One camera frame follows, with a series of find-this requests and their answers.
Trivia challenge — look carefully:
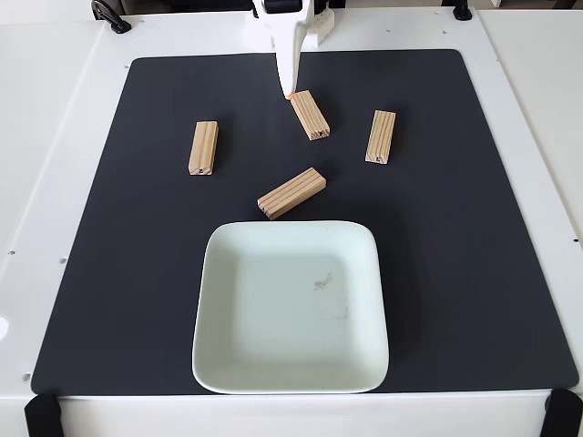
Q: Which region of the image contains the grooved wooden block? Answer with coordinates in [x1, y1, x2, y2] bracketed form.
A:
[363, 109, 396, 166]
[290, 89, 332, 141]
[188, 120, 220, 177]
[256, 167, 328, 221]

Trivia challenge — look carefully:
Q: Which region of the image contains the pale green square plate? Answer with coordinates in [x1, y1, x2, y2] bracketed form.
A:
[190, 220, 391, 395]

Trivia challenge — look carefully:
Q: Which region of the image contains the black rubber mat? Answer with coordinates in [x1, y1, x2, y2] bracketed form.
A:
[30, 48, 579, 396]

